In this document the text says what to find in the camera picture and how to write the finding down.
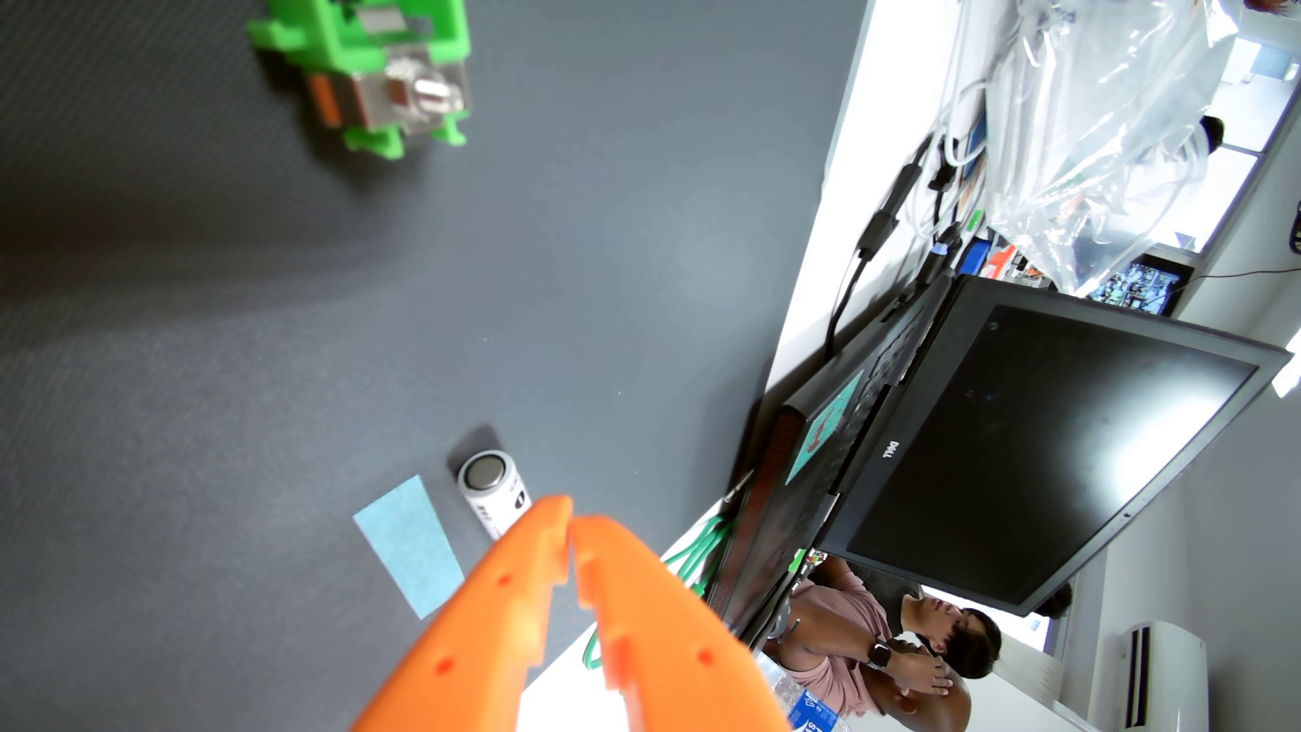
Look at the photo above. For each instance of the white air conditioner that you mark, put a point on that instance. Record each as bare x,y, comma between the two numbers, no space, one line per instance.
1179,671

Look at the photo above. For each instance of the light blue tape strip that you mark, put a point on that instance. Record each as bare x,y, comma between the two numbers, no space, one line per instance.
412,544

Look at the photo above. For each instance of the clear water bottle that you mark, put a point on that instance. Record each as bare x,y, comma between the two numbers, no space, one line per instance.
808,712

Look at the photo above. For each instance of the person in teal shirt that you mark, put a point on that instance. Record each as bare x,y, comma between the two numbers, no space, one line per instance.
1211,133

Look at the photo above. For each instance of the dark grey table mat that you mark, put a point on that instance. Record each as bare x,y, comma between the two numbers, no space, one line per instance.
203,356

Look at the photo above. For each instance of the green battery holder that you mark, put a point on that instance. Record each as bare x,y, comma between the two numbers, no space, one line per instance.
356,41

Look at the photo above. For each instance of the person in beige shirt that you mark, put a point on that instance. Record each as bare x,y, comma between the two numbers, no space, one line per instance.
1057,602

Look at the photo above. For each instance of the white cylindrical battery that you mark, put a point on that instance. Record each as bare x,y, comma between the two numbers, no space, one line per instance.
493,495

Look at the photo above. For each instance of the clear plastic bag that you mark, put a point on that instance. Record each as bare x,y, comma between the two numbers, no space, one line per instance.
1098,122

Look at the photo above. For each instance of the black Dell laptop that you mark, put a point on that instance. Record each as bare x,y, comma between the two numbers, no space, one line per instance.
1016,437

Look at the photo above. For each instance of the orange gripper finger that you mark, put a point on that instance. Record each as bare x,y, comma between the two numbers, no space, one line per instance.
671,661
478,630

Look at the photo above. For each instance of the background computer monitor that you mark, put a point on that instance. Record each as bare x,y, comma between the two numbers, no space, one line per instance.
1138,287

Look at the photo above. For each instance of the person in pink shirt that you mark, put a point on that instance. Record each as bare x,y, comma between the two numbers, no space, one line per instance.
844,630

